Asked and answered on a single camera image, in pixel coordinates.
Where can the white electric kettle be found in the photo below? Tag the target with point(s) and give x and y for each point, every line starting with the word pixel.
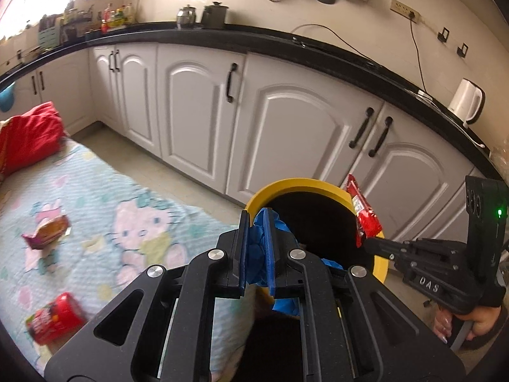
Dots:
pixel 467 101

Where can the blue wrapper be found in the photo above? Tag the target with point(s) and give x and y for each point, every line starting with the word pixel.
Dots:
pixel 258 242

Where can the person's right hand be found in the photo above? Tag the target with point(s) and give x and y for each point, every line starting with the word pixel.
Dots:
pixel 483 322

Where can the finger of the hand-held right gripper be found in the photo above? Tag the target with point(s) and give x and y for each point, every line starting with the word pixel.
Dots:
pixel 421 246
pixel 421 260

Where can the cartoon cat printed blanket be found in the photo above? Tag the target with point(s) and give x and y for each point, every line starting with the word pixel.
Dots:
pixel 99 191

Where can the red snack packet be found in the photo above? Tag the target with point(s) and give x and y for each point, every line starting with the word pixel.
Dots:
pixel 55 318

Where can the pink orange snack packet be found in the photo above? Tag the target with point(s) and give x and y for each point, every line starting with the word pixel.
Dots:
pixel 45 232

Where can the blue bowl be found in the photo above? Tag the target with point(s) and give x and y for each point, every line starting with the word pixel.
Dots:
pixel 6 99

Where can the black kitchen countertop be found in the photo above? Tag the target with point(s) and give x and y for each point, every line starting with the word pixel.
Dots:
pixel 318 49

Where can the white power adapter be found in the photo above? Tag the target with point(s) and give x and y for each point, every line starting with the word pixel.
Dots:
pixel 424 95

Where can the white cabinet door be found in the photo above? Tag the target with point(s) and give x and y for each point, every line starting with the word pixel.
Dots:
pixel 417 179
pixel 24 99
pixel 139 99
pixel 298 135
pixel 67 91
pixel 191 127
pixel 104 99

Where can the red chocolate bar wrapper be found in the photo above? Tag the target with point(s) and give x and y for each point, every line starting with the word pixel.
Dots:
pixel 364 211

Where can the beige wall socket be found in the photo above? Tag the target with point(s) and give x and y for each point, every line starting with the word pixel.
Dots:
pixel 402 8

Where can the dark green pot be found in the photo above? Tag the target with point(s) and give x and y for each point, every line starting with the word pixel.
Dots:
pixel 214 16

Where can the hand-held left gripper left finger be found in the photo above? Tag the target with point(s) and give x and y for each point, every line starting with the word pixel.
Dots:
pixel 243 254

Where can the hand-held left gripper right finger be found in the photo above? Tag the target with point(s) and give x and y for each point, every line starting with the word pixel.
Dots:
pixel 271 254

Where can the teal utensil holder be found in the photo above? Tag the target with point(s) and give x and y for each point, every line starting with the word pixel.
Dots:
pixel 49 34

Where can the red quilt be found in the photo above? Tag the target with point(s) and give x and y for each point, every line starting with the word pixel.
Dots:
pixel 32 139

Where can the yellow trash bin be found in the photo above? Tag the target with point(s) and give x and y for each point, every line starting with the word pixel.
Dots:
pixel 302 185

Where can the black wall hook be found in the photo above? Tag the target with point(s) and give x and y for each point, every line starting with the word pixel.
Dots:
pixel 443 35
pixel 462 49

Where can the cluster of condiment bottles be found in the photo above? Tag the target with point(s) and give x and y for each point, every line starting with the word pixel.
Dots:
pixel 115 16

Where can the steel teapot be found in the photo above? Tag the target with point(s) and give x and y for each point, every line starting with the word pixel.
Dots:
pixel 186 16

